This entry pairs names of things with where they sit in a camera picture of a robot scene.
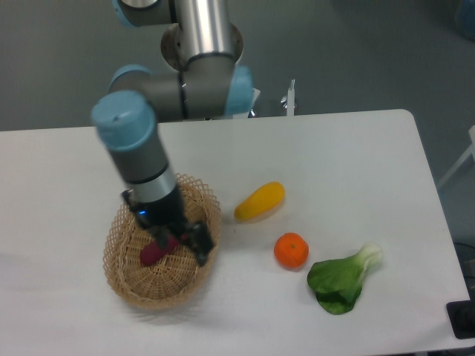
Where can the black device at table edge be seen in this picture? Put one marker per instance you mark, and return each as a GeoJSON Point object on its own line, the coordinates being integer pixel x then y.
{"type": "Point", "coordinates": [461, 316]}

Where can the orange tangerine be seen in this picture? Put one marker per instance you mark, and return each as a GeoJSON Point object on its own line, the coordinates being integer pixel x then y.
{"type": "Point", "coordinates": [291, 250]}

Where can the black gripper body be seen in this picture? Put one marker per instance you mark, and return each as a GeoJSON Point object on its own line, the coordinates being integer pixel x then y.
{"type": "Point", "coordinates": [167, 212]}

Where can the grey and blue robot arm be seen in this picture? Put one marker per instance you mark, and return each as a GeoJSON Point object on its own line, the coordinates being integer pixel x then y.
{"type": "Point", "coordinates": [209, 84]}

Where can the woven wicker basket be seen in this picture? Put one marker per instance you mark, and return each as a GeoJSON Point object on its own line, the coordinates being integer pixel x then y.
{"type": "Point", "coordinates": [147, 277]}

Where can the purple sweet potato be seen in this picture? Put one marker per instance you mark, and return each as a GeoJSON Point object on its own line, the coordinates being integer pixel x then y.
{"type": "Point", "coordinates": [150, 255]}

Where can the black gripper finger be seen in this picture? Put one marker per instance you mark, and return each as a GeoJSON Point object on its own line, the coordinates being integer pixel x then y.
{"type": "Point", "coordinates": [198, 240]}
{"type": "Point", "coordinates": [163, 240]}

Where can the green bok choy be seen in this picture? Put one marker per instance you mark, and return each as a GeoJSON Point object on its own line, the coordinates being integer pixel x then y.
{"type": "Point", "coordinates": [337, 284]}

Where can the yellow squash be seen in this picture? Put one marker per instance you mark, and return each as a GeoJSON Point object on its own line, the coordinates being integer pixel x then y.
{"type": "Point", "coordinates": [262, 201]}

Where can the white frame at right edge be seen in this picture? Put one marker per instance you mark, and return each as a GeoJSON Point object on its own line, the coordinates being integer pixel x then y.
{"type": "Point", "coordinates": [467, 155]}

